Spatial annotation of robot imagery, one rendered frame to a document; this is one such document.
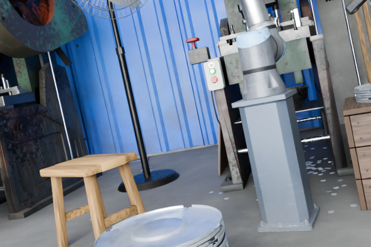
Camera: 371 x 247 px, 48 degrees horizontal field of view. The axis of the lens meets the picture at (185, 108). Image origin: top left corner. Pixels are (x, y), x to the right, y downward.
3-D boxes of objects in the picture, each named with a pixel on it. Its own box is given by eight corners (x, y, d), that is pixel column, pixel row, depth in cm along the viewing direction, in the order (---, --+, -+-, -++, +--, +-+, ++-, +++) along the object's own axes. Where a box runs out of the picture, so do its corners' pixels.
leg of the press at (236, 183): (244, 189, 200) (206, 1, 195) (221, 193, 203) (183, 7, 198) (260, 150, 288) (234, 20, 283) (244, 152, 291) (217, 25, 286)
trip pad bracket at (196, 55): (214, 84, 204) (206, 44, 203) (195, 87, 207) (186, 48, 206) (216, 83, 210) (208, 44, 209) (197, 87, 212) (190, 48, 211)
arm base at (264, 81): (281, 94, 135) (275, 64, 135) (237, 102, 142) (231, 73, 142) (290, 89, 149) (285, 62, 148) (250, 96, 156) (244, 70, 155)
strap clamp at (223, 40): (248, 40, 220) (244, 21, 220) (217, 47, 225) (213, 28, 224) (249, 41, 226) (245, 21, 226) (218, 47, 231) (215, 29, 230)
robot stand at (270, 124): (312, 230, 135) (285, 94, 133) (256, 232, 144) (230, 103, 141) (320, 209, 152) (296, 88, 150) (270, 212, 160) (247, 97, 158)
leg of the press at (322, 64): (364, 173, 185) (325, -30, 180) (337, 177, 188) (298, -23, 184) (342, 137, 274) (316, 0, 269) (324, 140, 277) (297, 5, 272)
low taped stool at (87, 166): (57, 249, 171) (38, 169, 169) (105, 226, 188) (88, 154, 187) (105, 261, 147) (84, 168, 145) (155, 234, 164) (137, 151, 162)
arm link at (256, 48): (236, 72, 143) (228, 33, 142) (249, 69, 154) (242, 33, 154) (270, 65, 137) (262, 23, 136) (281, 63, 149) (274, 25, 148)
